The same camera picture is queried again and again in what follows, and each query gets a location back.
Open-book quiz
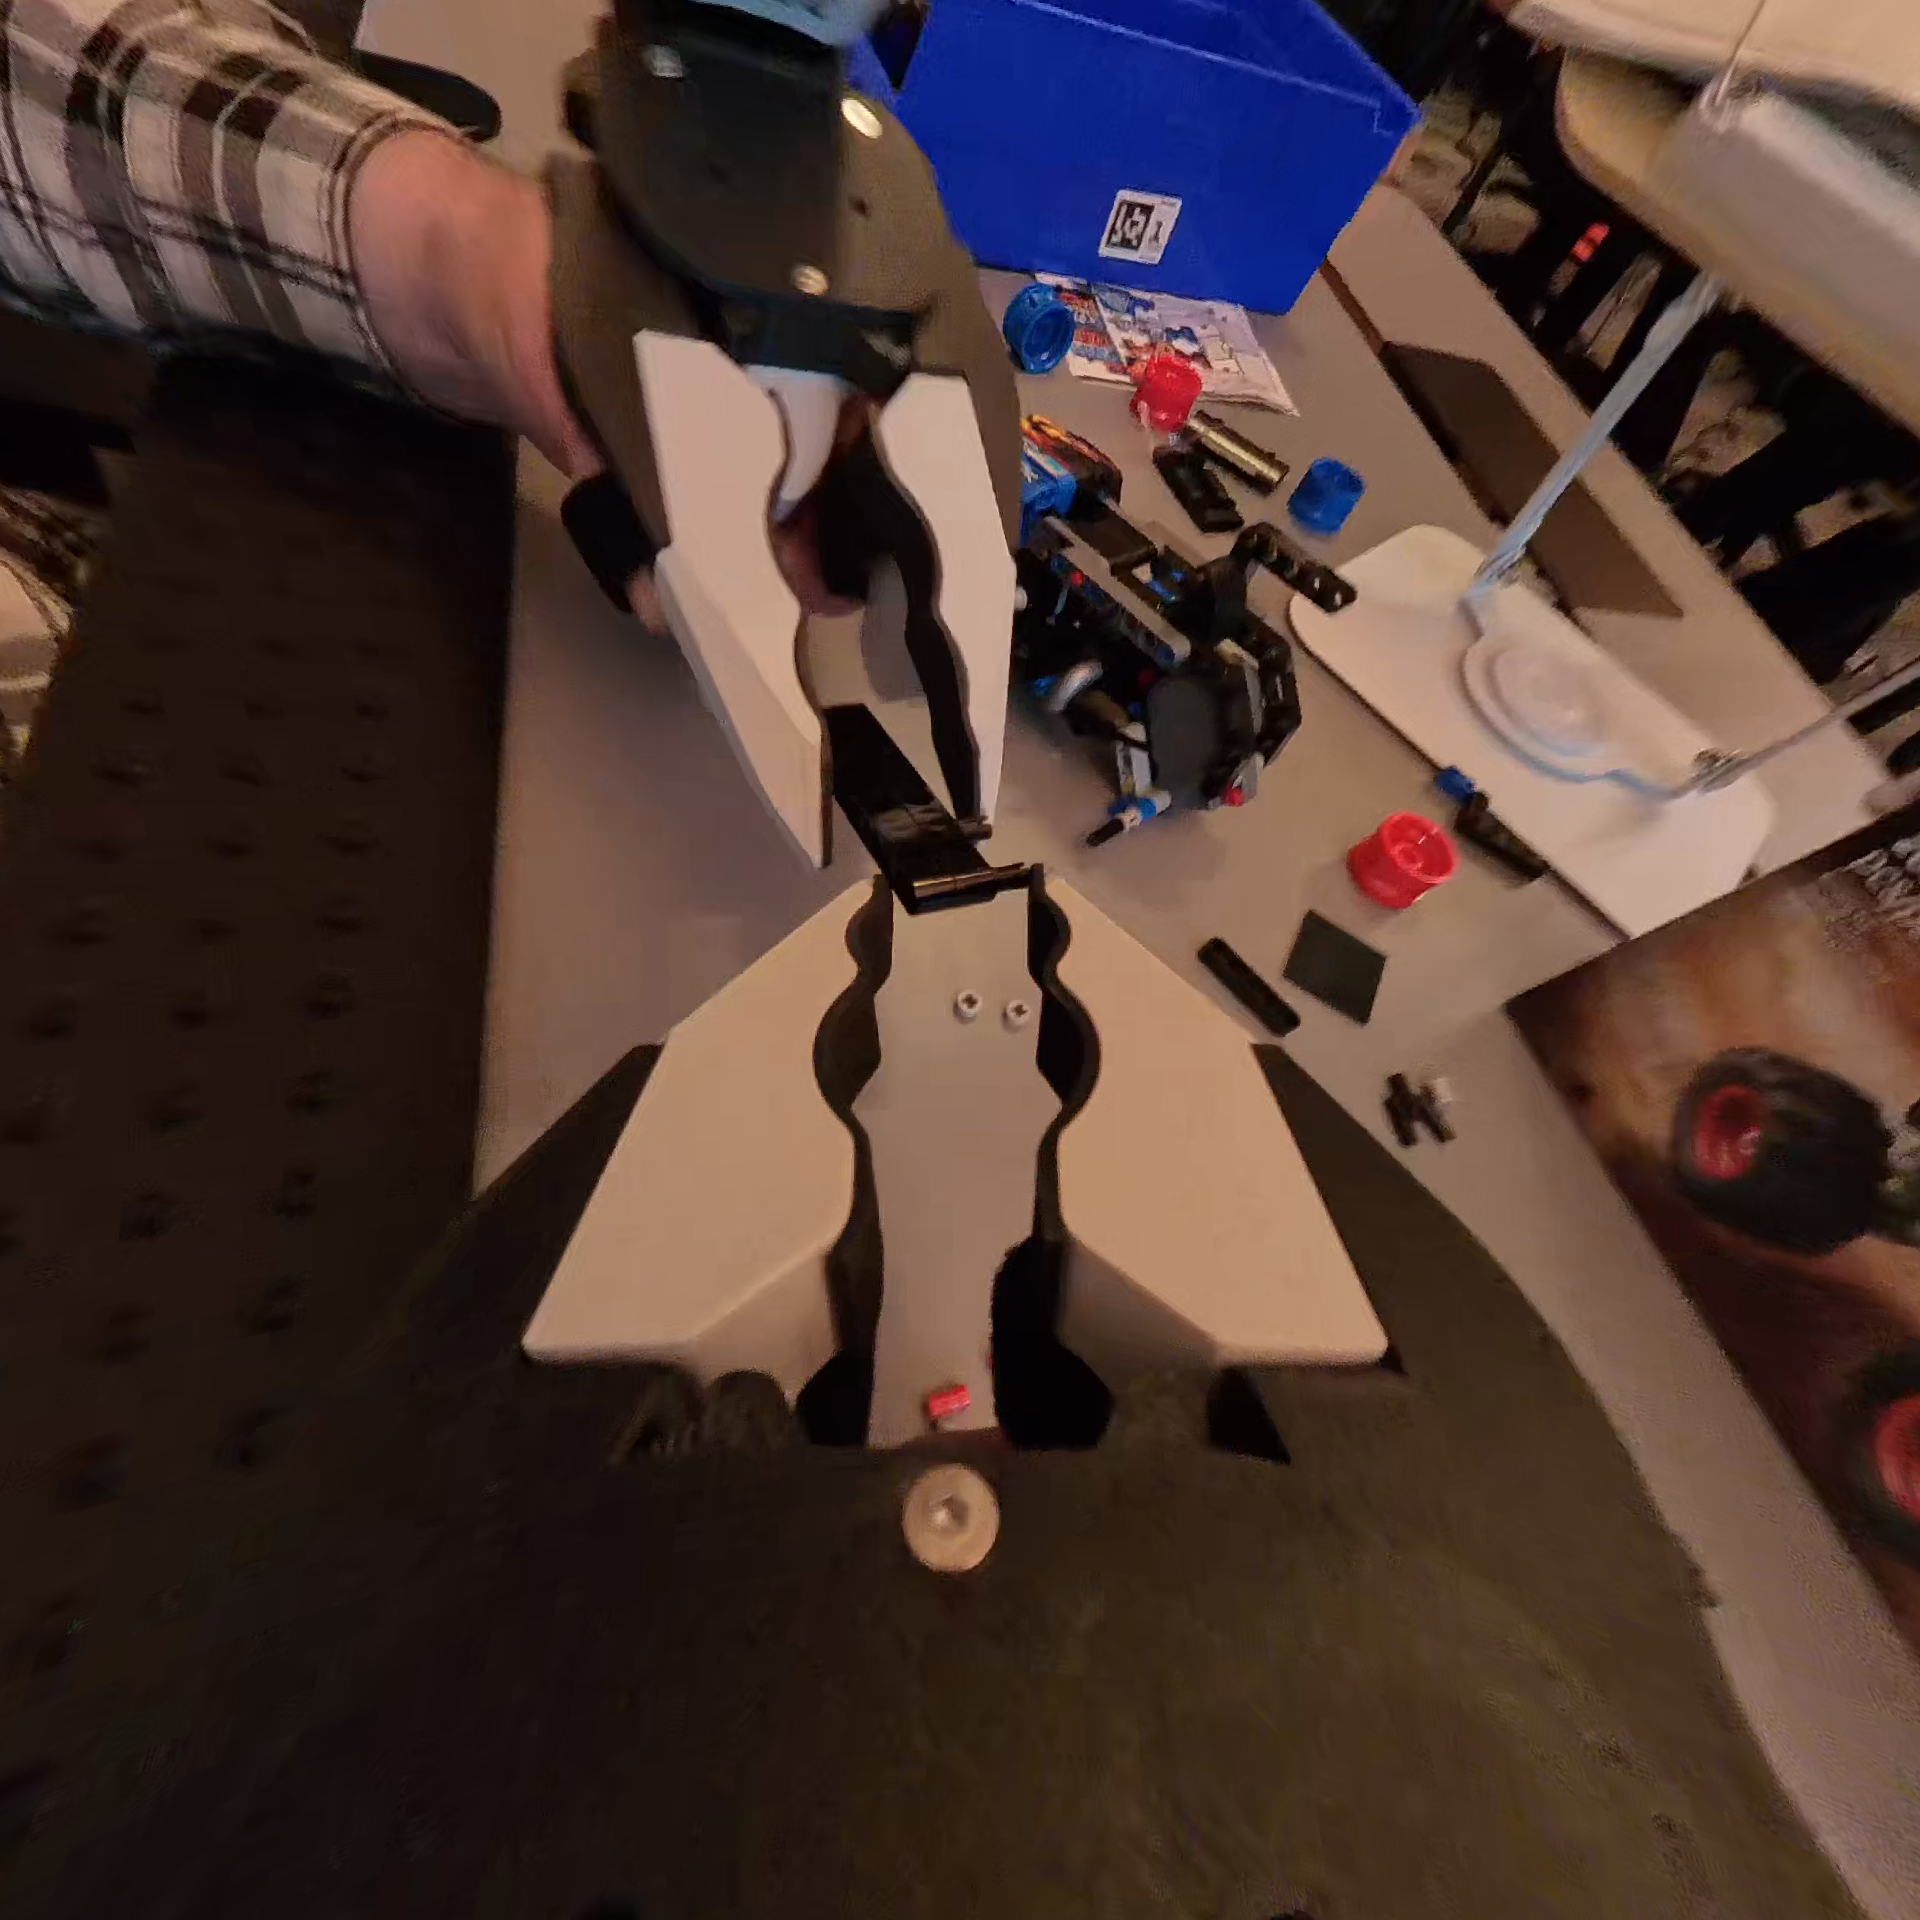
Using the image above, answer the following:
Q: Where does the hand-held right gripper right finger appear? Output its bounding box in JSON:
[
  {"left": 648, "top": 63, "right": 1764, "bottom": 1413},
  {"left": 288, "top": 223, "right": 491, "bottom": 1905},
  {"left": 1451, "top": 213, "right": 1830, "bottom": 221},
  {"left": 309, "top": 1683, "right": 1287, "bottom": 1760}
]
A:
[{"left": 989, "top": 865, "right": 1392, "bottom": 1451}]

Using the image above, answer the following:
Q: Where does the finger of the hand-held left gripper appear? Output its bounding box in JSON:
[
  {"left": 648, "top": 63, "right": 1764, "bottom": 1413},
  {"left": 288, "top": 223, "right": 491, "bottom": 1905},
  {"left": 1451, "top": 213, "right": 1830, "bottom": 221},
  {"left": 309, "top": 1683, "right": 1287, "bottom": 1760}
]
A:
[
  {"left": 877, "top": 374, "right": 1024, "bottom": 830},
  {"left": 632, "top": 330, "right": 832, "bottom": 874}
]

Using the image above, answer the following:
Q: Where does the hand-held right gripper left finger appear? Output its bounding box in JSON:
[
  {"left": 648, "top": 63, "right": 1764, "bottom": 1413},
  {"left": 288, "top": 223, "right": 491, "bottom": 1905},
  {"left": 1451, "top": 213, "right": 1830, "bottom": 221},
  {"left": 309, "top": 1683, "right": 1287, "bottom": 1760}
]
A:
[{"left": 521, "top": 881, "right": 895, "bottom": 1450}]

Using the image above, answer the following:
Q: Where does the toy brick truck model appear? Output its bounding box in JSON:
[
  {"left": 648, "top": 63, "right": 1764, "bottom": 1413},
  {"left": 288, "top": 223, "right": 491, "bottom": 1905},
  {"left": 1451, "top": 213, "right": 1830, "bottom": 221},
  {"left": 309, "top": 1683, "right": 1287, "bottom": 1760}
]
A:
[{"left": 1012, "top": 417, "right": 1359, "bottom": 854}]

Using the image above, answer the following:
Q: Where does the long black brick beam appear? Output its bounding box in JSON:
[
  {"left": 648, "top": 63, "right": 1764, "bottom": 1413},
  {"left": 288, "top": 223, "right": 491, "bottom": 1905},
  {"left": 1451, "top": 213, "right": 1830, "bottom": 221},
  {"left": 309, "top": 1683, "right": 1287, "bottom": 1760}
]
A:
[{"left": 822, "top": 702, "right": 1039, "bottom": 914}]

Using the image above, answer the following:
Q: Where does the person's left forearm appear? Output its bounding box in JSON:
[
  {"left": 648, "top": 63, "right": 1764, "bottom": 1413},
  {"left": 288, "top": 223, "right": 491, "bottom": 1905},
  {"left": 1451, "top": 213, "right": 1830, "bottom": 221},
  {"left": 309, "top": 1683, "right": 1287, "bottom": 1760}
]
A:
[{"left": 0, "top": 0, "right": 505, "bottom": 395}]

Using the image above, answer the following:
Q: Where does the grey desk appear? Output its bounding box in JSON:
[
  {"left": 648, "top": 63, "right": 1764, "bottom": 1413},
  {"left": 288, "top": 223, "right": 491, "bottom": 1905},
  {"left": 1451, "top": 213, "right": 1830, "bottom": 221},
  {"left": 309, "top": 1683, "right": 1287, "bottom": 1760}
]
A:
[{"left": 470, "top": 0, "right": 1920, "bottom": 1920}]

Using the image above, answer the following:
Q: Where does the person's left hand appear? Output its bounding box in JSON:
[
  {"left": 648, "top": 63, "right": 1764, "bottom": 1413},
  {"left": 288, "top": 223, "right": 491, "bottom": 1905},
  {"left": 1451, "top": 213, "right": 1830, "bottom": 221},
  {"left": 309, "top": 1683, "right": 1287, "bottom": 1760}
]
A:
[{"left": 356, "top": 142, "right": 605, "bottom": 506}]

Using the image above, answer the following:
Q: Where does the short black brick beam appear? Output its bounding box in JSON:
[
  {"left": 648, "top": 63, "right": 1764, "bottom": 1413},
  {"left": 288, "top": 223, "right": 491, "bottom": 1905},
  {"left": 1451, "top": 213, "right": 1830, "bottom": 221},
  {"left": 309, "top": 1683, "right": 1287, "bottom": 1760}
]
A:
[{"left": 1197, "top": 938, "right": 1303, "bottom": 1039}]

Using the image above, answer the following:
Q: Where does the black smooth square tile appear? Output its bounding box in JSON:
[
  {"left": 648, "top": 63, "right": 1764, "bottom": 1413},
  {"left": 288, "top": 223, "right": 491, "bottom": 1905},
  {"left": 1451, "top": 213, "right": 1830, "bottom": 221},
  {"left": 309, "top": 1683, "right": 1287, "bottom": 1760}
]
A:
[{"left": 1283, "top": 910, "right": 1389, "bottom": 1027}]

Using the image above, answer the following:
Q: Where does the colourful sticker sheet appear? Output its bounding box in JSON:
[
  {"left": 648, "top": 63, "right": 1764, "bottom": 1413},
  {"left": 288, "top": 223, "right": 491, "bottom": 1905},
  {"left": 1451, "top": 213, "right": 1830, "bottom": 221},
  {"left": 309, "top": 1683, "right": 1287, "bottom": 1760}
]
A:
[{"left": 1036, "top": 275, "right": 1297, "bottom": 419}]

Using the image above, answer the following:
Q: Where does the large blue bin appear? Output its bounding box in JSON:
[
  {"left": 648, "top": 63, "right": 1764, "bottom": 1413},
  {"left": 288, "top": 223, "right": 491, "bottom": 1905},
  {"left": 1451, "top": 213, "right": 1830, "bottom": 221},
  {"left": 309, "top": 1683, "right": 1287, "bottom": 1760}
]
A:
[{"left": 848, "top": 0, "right": 1419, "bottom": 319}]

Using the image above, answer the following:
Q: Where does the white book stand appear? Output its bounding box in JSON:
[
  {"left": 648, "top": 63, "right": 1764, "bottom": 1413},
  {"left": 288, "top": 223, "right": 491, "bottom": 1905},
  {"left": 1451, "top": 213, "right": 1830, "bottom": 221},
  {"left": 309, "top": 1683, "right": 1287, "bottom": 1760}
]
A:
[{"left": 1288, "top": 46, "right": 1920, "bottom": 942}]

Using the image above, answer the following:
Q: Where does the dark printed toy box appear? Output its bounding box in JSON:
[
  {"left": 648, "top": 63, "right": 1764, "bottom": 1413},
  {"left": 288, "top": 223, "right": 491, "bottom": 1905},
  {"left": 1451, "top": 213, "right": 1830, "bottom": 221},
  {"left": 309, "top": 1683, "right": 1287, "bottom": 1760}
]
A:
[{"left": 1507, "top": 838, "right": 1920, "bottom": 1653}]

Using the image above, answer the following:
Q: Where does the black perforated panel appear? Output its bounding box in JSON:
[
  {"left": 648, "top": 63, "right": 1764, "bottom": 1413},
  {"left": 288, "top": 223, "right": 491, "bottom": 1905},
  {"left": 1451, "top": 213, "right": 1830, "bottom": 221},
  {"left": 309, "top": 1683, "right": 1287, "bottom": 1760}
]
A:
[{"left": 0, "top": 346, "right": 518, "bottom": 1728}]

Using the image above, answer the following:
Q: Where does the person's plaid shirt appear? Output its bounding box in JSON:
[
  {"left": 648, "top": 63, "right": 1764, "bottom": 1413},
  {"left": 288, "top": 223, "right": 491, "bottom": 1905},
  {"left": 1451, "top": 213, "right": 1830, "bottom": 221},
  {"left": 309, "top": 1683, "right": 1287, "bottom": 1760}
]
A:
[{"left": 0, "top": 487, "right": 95, "bottom": 768}]

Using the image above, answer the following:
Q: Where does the black frame brick piece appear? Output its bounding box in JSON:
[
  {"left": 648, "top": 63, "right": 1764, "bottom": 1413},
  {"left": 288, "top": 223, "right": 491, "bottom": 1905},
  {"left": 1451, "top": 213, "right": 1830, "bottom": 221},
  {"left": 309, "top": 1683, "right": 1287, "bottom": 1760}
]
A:
[{"left": 1152, "top": 449, "right": 1247, "bottom": 537}]

